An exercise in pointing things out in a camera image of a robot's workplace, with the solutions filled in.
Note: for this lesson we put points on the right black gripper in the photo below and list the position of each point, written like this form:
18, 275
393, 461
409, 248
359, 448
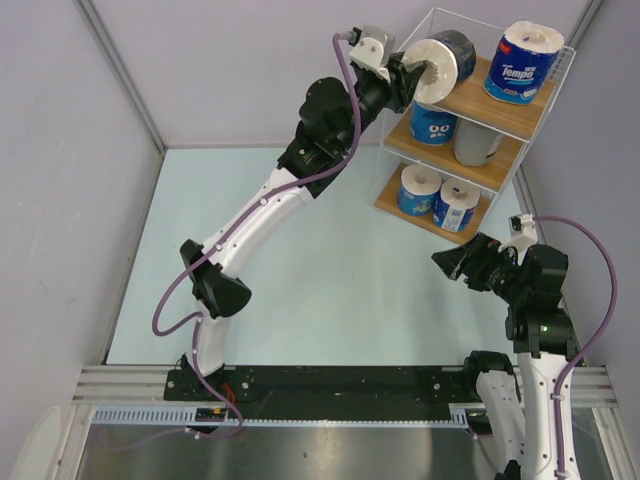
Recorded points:
452, 261

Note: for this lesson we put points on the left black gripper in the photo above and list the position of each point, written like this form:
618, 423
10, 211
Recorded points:
404, 82

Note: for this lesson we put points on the black paper roll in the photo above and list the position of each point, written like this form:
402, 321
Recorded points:
451, 59

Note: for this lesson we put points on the blue monster paper roll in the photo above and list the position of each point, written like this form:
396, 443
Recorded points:
431, 127

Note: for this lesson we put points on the grey paper roll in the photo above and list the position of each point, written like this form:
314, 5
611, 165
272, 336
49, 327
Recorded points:
475, 145

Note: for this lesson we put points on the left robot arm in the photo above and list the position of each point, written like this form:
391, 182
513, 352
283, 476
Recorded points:
303, 171

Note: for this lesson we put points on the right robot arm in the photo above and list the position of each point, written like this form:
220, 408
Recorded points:
534, 434

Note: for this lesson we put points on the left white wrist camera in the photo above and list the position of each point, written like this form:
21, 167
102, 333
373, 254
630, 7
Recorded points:
371, 48

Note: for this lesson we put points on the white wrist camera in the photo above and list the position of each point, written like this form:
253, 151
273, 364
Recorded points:
520, 232
371, 48

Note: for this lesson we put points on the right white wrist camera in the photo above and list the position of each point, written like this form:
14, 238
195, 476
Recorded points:
520, 232

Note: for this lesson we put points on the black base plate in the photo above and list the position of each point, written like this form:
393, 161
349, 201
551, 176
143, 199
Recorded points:
350, 393

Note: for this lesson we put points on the white slotted cable duct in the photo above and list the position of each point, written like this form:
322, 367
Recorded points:
177, 416

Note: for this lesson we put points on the aluminium rail frame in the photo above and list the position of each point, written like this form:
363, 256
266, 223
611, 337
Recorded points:
137, 384

